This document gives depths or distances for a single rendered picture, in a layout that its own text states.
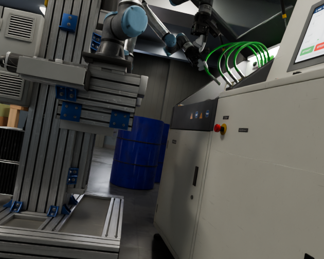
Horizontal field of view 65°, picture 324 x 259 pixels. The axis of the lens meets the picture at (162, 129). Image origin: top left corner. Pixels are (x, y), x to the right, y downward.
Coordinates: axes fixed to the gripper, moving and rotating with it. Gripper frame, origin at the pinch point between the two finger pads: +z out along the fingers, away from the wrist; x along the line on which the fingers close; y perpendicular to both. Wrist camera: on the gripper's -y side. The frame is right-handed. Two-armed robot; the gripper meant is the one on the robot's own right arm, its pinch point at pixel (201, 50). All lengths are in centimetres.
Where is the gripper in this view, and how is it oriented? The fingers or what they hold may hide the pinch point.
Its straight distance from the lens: 151.9
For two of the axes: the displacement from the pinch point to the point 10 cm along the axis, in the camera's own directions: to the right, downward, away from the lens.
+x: 2.7, 0.2, -9.6
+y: -9.5, -1.7, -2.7
